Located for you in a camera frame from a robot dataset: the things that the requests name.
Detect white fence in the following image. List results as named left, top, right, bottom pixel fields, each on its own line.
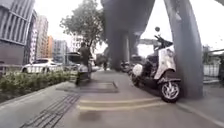
left=203, top=63, right=223, bottom=84

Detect dark drain grating strip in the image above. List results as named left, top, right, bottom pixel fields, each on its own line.
left=19, top=93, right=81, bottom=128

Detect grey paved footpath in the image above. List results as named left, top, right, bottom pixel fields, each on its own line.
left=0, top=69, right=224, bottom=128

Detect low green hedge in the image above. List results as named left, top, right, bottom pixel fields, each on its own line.
left=0, top=70, right=76, bottom=101

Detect grey ribbed building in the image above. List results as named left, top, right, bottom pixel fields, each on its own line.
left=0, top=0, right=36, bottom=68

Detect cluster of distant buildings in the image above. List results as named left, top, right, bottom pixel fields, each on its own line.
left=28, top=9, right=69, bottom=64

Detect dark scooter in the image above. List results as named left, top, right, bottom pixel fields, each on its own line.
left=74, top=63, right=94, bottom=87

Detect white car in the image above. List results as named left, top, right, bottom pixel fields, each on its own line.
left=20, top=58, right=64, bottom=74

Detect broad leafy tree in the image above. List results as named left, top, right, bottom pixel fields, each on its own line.
left=59, top=0, right=106, bottom=51

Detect white scooter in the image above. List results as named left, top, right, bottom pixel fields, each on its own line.
left=128, top=26, right=183, bottom=104

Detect person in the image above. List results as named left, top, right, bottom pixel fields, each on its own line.
left=102, top=59, right=109, bottom=72
left=77, top=41, right=93, bottom=73

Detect grey concrete overpass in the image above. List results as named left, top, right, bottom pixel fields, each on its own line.
left=99, top=0, right=224, bottom=99

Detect square tree pit frame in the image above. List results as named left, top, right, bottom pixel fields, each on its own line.
left=63, top=80, right=120, bottom=94

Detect parked scooters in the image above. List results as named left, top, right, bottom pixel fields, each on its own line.
left=119, top=60, right=134, bottom=74

